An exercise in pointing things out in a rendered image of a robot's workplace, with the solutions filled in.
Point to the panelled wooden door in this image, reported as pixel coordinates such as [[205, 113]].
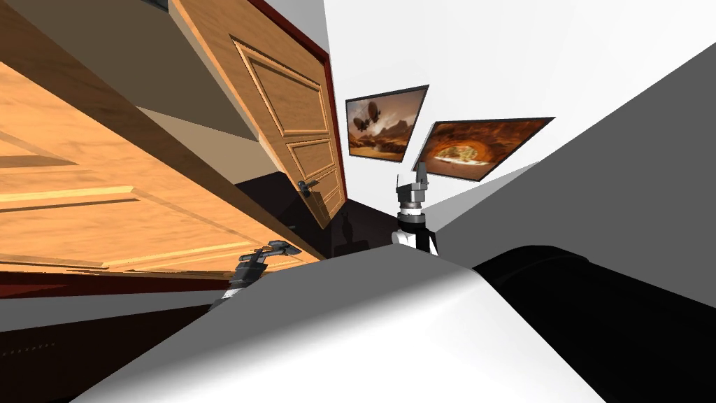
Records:
[[291, 106]]

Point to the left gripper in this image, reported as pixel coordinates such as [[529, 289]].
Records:
[[248, 273]]

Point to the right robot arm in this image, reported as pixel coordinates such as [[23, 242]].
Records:
[[604, 336]]

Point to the framed rock cave picture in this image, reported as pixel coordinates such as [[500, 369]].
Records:
[[475, 148]]

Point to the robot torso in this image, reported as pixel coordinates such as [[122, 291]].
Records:
[[347, 336]]

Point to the framed airship desert picture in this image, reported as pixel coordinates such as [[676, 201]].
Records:
[[383, 126]]

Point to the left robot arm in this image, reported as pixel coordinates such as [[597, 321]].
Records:
[[230, 295]]

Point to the large light wooden door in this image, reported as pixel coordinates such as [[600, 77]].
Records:
[[112, 184]]

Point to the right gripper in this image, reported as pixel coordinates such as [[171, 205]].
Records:
[[411, 196]]

